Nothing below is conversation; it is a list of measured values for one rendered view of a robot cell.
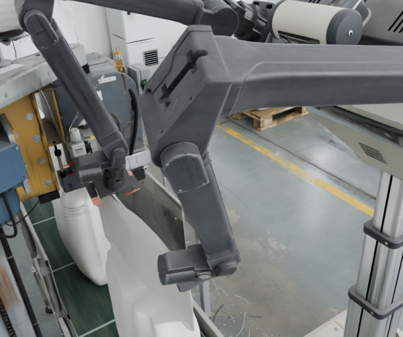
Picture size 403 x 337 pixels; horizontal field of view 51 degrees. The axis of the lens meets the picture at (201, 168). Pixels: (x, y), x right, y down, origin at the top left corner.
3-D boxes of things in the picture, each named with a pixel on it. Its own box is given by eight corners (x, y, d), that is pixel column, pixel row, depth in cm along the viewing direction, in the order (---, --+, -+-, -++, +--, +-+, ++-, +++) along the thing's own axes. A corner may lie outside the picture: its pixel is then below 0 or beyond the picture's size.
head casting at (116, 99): (146, 150, 140) (134, 60, 125) (73, 173, 129) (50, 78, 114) (113, 121, 162) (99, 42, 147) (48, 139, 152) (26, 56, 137)
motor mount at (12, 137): (38, 192, 104) (20, 132, 96) (10, 201, 101) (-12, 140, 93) (15, 150, 125) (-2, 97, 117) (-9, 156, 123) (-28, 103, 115)
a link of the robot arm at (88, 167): (126, 149, 106) (116, 129, 111) (78, 157, 101) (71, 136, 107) (126, 184, 114) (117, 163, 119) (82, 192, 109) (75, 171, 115)
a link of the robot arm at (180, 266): (240, 265, 74) (227, 222, 79) (177, 275, 70) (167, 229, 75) (219, 290, 84) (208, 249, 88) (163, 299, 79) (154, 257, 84)
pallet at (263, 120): (348, 99, 449) (349, 86, 441) (261, 131, 394) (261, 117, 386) (292, 80, 509) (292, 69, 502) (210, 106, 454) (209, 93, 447)
